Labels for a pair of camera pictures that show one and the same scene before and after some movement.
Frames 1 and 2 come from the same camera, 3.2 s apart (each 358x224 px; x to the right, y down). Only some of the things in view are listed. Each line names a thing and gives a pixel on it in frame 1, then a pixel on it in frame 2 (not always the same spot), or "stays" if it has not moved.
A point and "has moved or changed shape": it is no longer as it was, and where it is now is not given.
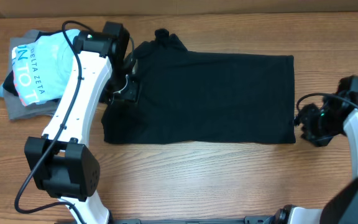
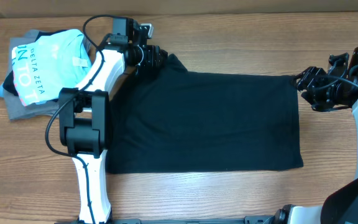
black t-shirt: [189, 97] has moved or changed shape
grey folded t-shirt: [15, 109] stays
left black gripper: [130, 96] → [153, 55]
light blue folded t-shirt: [43, 68] stays
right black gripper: [304, 118] → [310, 77]
